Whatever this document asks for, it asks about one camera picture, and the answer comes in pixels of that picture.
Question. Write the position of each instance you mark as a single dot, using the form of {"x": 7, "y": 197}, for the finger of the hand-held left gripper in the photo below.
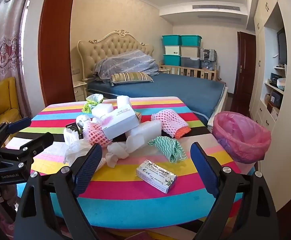
{"x": 39, "y": 142}
{"x": 19, "y": 124}

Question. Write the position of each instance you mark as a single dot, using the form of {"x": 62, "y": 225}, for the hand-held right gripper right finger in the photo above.
{"x": 205, "y": 170}

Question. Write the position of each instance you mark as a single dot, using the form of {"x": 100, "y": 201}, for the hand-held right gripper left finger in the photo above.
{"x": 88, "y": 170}

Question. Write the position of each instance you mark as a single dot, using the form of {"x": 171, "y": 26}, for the clear plastic bag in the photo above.
{"x": 73, "y": 145}

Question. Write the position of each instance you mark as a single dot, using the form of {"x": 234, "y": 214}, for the white paper towel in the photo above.
{"x": 118, "y": 152}

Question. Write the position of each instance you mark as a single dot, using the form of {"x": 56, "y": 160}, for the pink foam fruit net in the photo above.
{"x": 169, "y": 122}
{"x": 95, "y": 135}

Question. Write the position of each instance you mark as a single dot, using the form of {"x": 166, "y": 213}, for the black packet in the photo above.
{"x": 73, "y": 128}

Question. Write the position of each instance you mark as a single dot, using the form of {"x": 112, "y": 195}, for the green white wavy cloth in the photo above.
{"x": 166, "y": 150}

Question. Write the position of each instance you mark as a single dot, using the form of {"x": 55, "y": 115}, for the white wad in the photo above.
{"x": 82, "y": 120}

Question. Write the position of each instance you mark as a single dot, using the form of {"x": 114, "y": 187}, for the bin with pink bag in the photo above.
{"x": 245, "y": 142}

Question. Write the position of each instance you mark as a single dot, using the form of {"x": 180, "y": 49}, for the small white green box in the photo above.
{"x": 155, "y": 177}

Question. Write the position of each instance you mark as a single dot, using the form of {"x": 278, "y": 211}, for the white box with pink print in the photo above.
{"x": 118, "y": 122}

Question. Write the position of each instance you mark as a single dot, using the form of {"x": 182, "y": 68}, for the yellow green wrapper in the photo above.
{"x": 91, "y": 102}

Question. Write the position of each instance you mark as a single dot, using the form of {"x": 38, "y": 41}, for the yellow chair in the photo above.
{"x": 3, "y": 97}

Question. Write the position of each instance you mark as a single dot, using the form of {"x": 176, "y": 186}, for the rainbow striped tablecloth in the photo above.
{"x": 125, "y": 200}

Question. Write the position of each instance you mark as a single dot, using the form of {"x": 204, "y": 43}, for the cream nightstand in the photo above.
{"x": 80, "y": 90}

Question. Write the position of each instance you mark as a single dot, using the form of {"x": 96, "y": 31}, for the bed with blue sheet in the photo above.
{"x": 180, "y": 92}

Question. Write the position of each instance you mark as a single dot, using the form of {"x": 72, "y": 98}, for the pink lace curtain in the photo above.
{"x": 5, "y": 42}

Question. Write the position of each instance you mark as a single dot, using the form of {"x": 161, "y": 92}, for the brown wooden panel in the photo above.
{"x": 55, "y": 42}

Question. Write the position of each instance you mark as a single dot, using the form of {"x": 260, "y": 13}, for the dark safe box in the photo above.
{"x": 276, "y": 98}

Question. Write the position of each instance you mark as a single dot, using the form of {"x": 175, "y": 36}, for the striped pillow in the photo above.
{"x": 130, "y": 77}

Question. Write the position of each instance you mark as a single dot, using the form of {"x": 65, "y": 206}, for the dark bag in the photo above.
{"x": 208, "y": 64}

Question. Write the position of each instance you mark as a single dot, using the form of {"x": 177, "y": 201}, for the grey storage box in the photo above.
{"x": 190, "y": 62}

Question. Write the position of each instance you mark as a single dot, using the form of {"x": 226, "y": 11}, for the dark brown door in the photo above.
{"x": 245, "y": 65}

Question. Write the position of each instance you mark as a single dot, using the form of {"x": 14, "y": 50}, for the grey striped duvet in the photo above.
{"x": 128, "y": 62}

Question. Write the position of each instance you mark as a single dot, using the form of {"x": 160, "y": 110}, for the teal storage box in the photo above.
{"x": 171, "y": 40}
{"x": 191, "y": 40}
{"x": 172, "y": 60}

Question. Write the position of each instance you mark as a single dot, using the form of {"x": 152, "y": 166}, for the black device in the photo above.
{"x": 275, "y": 78}

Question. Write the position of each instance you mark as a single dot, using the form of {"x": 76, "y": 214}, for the beige tufted headboard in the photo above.
{"x": 105, "y": 47}

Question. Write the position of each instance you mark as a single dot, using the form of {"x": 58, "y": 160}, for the black white checkered bag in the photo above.
{"x": 208, "y": 53}

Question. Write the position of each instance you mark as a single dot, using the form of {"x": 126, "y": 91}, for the beige storage box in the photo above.
{"x": 190, "y": 52}

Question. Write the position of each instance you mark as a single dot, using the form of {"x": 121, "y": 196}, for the cream storage box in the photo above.
{"x": 172, "y": 50}

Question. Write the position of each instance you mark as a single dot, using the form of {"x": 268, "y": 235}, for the white wardrobe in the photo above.
{"x": 260, "y": 45}

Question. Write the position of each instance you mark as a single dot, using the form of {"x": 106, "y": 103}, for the black television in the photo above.
{"x": 282, "y": 47}

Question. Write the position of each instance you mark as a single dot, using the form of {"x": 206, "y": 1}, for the ceiling air vent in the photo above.
{"x": 215, "y": 8}

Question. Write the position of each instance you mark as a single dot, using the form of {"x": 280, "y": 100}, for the wooden crib rail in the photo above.
{"x": 185, "y": 70}

